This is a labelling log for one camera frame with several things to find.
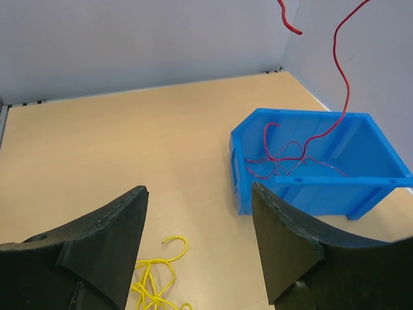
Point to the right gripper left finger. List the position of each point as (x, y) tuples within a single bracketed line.
[(87, 263)]

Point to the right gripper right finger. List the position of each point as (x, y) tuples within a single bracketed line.
[(309, 264)]

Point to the small blue bin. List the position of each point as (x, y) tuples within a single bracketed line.
[(323, 163)]

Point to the aluminium rail frame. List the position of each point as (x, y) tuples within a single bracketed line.
[(3, 118)]

